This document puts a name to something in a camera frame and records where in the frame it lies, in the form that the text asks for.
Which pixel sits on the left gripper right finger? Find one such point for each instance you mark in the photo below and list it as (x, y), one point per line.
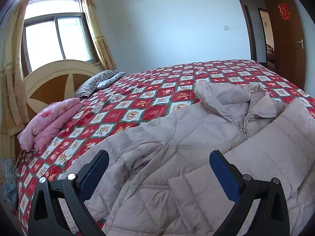
(271, 217)

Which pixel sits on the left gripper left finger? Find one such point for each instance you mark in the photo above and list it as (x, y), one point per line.
(46, 216)

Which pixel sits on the beige quilted puffer jacket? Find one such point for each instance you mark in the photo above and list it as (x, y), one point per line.
(159, 181)

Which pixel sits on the clothes pile beside bed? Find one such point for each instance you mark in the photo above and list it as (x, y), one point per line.
(9, 180)

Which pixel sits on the pink folded blanket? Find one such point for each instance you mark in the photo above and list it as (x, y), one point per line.
(47, 124)

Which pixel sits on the left yellow curtain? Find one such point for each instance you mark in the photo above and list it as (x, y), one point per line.
(12, 66)

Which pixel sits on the yellow curtain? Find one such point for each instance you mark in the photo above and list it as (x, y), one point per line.
(100, 44)
(12, 66)

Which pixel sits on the cream wooden headboard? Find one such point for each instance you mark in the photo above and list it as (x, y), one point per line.
(50, 83)

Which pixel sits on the striped grey pillow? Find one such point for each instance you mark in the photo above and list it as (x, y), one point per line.
(98, 81)

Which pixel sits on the red patchwork bed quilt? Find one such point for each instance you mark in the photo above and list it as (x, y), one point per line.
(127, 102)

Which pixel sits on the brown wooden door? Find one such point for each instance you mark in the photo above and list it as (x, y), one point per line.
(290, 59)

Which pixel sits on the red double happiness decoration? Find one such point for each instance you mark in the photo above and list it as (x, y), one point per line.
(284, 11)

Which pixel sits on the right yellow curtain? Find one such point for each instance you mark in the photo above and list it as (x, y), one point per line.
(100, 44)

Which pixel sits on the silver door handle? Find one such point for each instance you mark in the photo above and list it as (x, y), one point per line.
(301, 44)

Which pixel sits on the window with brown frame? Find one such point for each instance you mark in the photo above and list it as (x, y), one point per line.
(55, 30)

